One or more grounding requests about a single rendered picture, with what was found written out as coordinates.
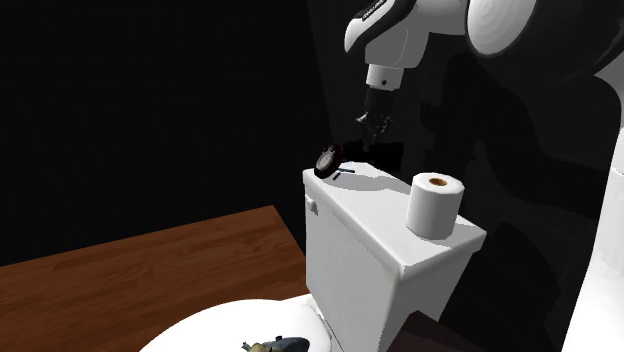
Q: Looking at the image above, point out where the white toilet paper roll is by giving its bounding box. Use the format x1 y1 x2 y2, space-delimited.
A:
405 171 466 241

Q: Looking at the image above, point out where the round dark red clock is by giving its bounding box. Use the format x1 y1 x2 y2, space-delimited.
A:
313 144 345 180

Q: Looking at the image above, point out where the small dark figure toy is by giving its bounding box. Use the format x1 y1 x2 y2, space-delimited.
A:
241 335 311 352

